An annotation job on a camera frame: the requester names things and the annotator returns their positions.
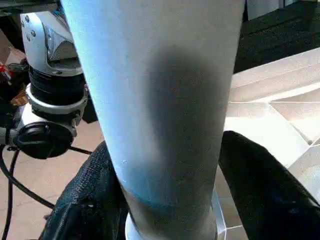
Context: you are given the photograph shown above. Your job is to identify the white plastic table top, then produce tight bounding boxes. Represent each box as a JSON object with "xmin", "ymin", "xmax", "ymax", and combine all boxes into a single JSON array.
[{"xmin": 212, "ymin": 46, "xmax": 320, "ymax": 240}]

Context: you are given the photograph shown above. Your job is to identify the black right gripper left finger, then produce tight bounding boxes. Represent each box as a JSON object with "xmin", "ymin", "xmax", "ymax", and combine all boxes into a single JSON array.
[{"xmin": 39, "ymin": 140, "xmax": 130, "ymax": 240}]

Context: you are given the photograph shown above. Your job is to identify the brown cardboard box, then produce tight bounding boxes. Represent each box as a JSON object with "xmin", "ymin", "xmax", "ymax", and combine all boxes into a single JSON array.
[{"xmin": 0, "ymin": 28, "xmax": 28, "ymax": 66}]

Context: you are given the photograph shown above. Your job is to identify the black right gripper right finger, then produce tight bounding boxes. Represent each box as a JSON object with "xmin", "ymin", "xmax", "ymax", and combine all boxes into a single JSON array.
[{"xmin": 218, "ymin": 129, "xmax": 320, "ymax": 240}]

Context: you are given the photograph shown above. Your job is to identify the white plastic table leg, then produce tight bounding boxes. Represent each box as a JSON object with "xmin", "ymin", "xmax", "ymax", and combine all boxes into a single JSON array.
[{"xmin": 59, "ymin": 0, "xmax": 248, "ymax": 240}]

